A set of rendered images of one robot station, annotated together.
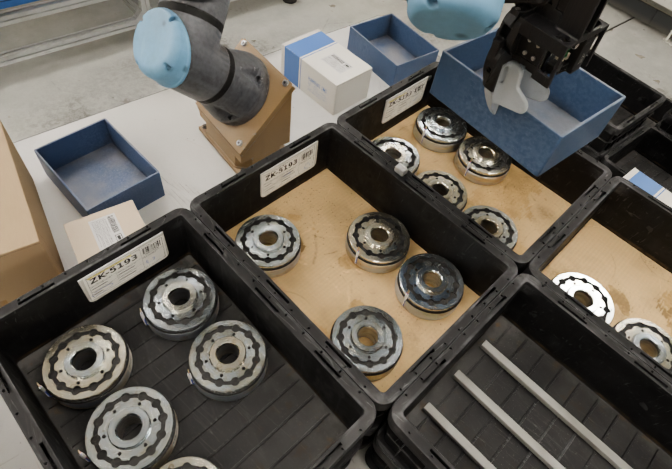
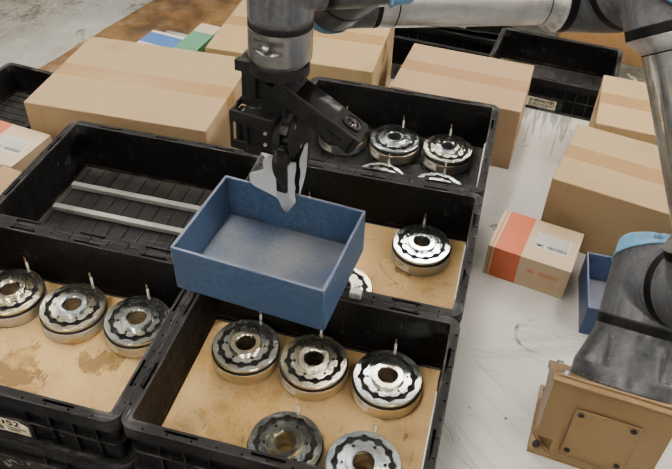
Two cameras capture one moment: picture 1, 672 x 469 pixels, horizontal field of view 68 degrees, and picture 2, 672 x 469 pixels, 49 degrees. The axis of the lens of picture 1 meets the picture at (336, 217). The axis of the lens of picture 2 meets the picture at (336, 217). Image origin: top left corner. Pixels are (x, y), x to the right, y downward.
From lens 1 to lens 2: 135 cm
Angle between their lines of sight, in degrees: 85
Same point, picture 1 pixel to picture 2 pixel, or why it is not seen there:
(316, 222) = (405, 294)
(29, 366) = (476, 149)
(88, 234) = (560, 236)
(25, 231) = (567, 178)
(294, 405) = not seen: hidden behind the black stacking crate
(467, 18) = not seen: outside the picture
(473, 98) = (314, 215)
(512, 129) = (266, 203)
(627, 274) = (77, 397)
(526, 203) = (209, 429)
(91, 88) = not seen: outside the picture
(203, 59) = (617, 270)
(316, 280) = (367, 254)
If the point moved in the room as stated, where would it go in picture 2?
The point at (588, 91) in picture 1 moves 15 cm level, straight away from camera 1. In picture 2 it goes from (206, 267) to (179, 367)
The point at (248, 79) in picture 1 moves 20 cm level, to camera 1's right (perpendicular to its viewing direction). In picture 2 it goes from (597, 343) to (481, 387)
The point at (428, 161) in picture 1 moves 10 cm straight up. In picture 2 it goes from (349, 423) to (352, 381)
